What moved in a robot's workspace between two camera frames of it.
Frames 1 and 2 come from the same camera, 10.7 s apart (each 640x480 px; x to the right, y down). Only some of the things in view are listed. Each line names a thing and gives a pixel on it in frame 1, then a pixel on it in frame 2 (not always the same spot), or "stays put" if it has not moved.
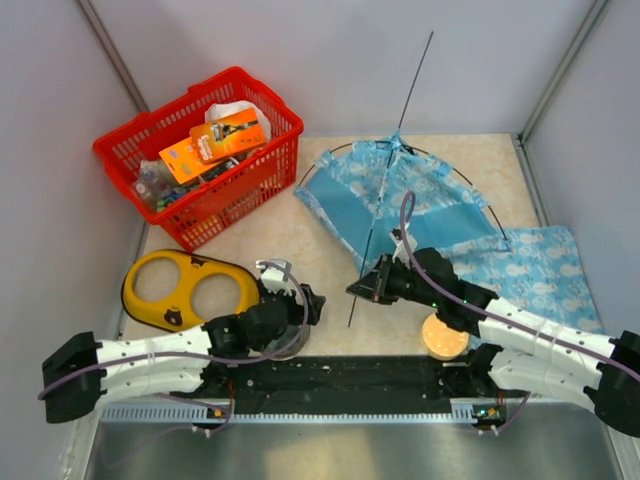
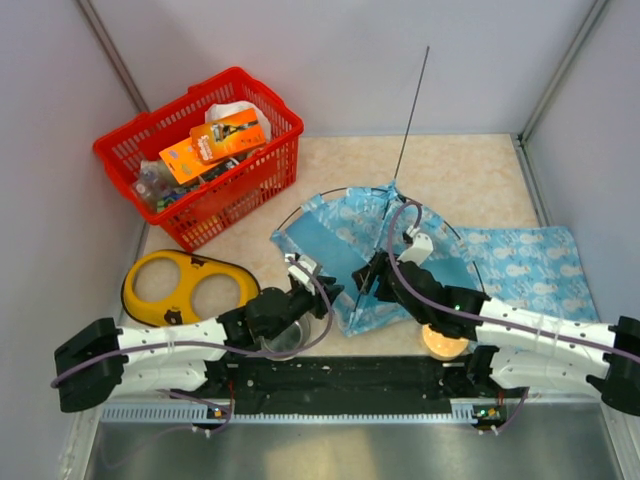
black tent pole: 421,150 → 402,191
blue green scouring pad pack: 168,198 stays put
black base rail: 348,386 stays put
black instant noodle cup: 214,172 stays put
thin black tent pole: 388,164 → 402,151
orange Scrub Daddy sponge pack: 183,160 stays put
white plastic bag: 215,110 stays put
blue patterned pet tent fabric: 366,192 → 342,231
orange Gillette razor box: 233,132 stays put
